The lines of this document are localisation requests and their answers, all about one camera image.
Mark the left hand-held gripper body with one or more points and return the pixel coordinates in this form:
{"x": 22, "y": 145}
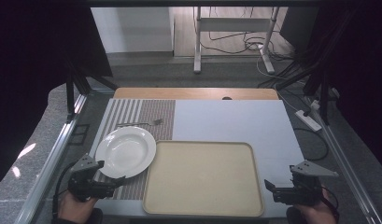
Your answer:
{"x": 86, "y": 183}

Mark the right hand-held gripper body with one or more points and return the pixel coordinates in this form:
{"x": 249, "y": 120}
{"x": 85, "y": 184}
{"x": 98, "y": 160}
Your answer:
{"x": 304, "y": 186}

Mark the person's left hand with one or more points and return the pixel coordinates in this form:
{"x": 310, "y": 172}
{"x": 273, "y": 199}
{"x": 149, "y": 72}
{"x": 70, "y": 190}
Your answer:
{"x": 74, "y": 209}

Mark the person's right hand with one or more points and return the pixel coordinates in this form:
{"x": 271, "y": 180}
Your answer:
{"x": 316, "y": 213}

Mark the white ceramic plate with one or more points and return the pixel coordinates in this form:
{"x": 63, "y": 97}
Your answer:
{"x": 126, "y": 151}

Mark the metal fork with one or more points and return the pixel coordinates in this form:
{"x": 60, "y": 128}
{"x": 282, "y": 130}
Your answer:
{"x": 142, "y": 123}

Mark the white power strip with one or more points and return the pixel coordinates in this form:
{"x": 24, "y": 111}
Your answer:
{"x": 308, "y": 120}

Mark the beige plastic tray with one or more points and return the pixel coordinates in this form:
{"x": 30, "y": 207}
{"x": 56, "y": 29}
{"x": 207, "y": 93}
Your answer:
{"x": 203, "y": 179}

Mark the white table cover board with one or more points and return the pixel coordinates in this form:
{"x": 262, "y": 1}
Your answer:
{"x": 235, "y": 121}

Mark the striped woven placemat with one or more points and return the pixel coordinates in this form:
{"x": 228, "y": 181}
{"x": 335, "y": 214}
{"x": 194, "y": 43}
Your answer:
{"x": 154, "y": 115}

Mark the black metal stand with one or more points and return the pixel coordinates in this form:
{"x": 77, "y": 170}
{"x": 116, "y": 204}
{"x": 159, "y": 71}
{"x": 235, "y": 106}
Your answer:
{"x": 319, "y": 87}
{"x": 74, "y": 84}

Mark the black curtain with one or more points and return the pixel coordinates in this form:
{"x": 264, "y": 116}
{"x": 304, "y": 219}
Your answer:
{"x": 360, "y": 74}
{"x": 33, "y": 77}

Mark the white cabinet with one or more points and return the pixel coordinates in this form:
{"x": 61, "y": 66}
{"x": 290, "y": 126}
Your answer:
{"x": 132, "y": 29}

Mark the aluminium frame rail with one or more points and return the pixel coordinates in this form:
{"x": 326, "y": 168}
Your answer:
{"x": 347, "y": 168}
{"x": 51, "y": 155}

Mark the white desk frame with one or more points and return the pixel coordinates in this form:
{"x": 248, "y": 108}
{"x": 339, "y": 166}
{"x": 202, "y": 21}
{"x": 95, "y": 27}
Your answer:
{"x": 232, "y": 24}

